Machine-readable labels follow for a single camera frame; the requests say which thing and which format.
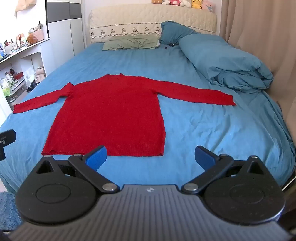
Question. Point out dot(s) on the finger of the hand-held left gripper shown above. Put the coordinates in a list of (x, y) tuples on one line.
[(8, 136)]

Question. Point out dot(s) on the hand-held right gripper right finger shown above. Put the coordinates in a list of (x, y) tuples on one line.
[(203, 158)]

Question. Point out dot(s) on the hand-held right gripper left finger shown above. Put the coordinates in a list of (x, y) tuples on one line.
[(97, 158)]

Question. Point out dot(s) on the red knit sweater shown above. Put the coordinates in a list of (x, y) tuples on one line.
[(108, 115)]

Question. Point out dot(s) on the red box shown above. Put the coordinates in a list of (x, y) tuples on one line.
[(18, 75)]

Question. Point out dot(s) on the white bag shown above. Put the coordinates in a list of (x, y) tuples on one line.
[(39, 74)]

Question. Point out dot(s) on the white shelf desk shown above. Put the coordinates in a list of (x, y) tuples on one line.
[(20, 67)]

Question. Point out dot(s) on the blue fluffy rug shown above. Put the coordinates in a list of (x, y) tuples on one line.
[(9, 209)]

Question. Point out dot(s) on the blue duvet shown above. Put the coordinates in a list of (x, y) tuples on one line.
[(226, 62)]

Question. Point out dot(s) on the woven basket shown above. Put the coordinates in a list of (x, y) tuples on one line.
[(38, 34)]

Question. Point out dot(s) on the green pillow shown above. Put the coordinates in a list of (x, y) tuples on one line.
[(130, 42)]

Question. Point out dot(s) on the white wardrobe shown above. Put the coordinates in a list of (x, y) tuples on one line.
[(63, 27)]

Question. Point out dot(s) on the beige curtain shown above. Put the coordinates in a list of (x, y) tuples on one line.
[(261, 46)]

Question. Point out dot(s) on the blue pillow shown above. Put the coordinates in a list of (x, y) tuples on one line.
[(172, 32)]

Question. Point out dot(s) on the cream quilted headboard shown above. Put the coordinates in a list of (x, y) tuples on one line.
[(143, 20)]

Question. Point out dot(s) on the row of plush toys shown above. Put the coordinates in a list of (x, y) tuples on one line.
[(185, 3)]

